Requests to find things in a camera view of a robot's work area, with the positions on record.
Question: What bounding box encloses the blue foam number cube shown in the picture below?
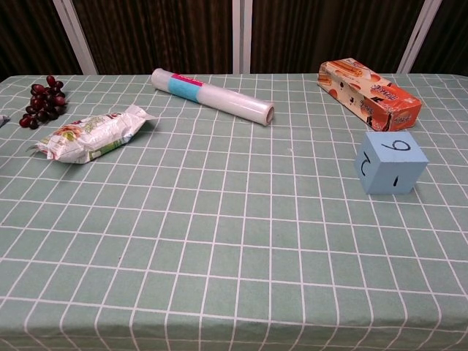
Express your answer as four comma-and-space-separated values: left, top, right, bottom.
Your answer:
355, 131, 429, 195

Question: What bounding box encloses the white crinkled snack bag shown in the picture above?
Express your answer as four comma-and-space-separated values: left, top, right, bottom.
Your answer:
26, 104, 159, 165

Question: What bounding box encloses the clear plastic wrap roll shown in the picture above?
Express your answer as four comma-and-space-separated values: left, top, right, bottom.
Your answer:
151, 67, 276, 127

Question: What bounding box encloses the white screen frame post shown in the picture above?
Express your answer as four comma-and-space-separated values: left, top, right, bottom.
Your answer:
52, 0, 99, 76
396, 0, 444, 74
231, 0, 242, 75
241, 0, 253, 75

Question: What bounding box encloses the dark red grape bunch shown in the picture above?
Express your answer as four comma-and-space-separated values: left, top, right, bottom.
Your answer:
19, 75, 68, 130

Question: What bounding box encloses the green checkered tablecloth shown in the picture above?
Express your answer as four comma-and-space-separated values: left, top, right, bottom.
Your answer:
0, 72, 468, 351

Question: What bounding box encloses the orange biscuit box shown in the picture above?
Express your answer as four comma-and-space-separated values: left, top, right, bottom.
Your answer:
317, 58, 423, 132

